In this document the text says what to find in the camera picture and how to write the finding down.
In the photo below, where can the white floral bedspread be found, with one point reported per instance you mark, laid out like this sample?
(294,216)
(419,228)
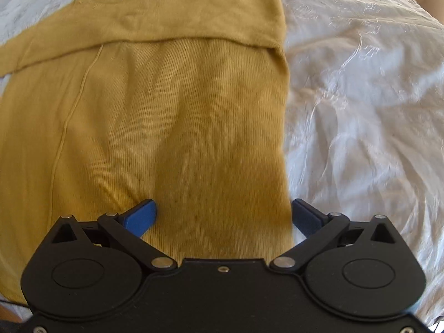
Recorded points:
(353,111)

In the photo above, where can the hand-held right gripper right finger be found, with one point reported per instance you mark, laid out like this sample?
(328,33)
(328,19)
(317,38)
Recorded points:
(305,218)

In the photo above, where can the mustard yellow knit sweater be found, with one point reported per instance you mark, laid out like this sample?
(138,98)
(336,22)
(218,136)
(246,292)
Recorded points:
(173,128)

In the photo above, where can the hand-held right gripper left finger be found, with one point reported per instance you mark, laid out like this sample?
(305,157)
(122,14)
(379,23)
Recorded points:
(140,216)

